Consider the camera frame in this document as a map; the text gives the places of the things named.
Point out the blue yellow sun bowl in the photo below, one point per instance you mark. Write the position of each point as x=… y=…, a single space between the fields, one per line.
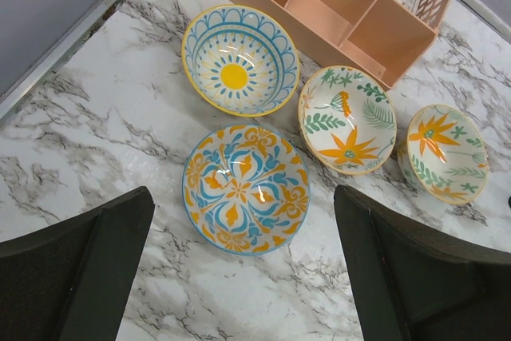
x=240 y=60

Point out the orange star flower bowl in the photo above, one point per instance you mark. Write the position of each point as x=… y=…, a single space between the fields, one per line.
x=443 y=154

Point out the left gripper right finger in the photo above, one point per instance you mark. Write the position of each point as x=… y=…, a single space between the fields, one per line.
x=413 y=282

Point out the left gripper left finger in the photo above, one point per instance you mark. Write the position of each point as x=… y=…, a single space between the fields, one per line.
x=72 y=280

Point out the green leaf orange flower bowl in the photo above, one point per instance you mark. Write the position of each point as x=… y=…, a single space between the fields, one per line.
x=347 y=120

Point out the blue orange floral bowl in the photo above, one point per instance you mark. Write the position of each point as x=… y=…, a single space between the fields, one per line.
x=246 y=189

